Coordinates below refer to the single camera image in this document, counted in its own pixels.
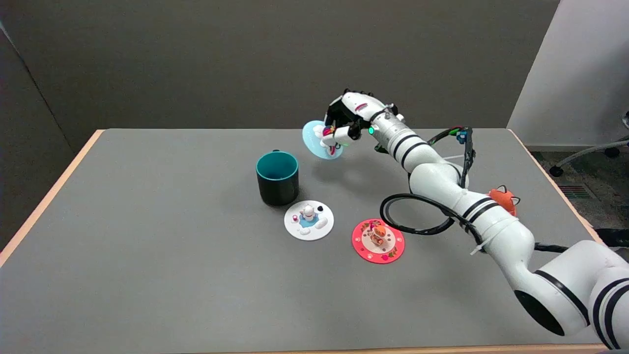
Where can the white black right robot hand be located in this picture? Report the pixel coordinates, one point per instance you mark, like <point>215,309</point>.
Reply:
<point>353,114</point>

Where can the light blue sky cup lid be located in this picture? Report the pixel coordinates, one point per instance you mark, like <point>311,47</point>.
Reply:
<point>314,140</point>

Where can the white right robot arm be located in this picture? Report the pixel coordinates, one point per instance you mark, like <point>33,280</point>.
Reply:
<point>491,216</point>

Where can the white cup lid with figurine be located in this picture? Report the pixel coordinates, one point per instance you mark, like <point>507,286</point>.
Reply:
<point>308,220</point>

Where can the red cup lid with figurine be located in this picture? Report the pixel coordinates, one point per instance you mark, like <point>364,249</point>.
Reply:
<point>378,240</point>

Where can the orange cup lid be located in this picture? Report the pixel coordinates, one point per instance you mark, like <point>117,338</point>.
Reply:
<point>502,199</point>

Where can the dark teal mug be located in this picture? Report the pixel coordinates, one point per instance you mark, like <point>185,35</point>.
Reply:
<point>277,178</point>

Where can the office chair base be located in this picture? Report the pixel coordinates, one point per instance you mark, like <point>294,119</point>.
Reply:
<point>589,152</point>

